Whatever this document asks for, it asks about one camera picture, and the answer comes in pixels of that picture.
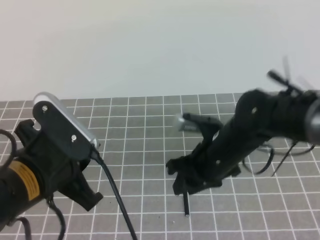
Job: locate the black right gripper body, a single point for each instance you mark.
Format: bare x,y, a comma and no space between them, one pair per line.
225,145

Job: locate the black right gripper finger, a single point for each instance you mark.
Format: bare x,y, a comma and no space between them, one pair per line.
183,185
183,164

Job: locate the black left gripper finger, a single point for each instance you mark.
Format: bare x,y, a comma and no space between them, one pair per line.
72,184

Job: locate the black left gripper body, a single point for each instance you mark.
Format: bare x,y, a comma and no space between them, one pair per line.
35,165

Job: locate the black pen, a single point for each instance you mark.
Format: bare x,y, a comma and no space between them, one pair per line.
186,204

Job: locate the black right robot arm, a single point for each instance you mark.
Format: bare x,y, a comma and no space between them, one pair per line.
295,117

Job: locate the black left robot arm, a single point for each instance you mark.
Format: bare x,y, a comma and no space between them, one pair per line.
10,205

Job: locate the grey grid tablecloth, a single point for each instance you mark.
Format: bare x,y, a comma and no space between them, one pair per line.
137,137

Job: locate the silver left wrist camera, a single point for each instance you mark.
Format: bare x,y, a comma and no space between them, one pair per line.
62,127

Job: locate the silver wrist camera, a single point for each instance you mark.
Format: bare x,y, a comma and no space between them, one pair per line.
62,127
188,122

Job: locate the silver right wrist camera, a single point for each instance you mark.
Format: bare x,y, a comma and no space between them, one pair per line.
188,122

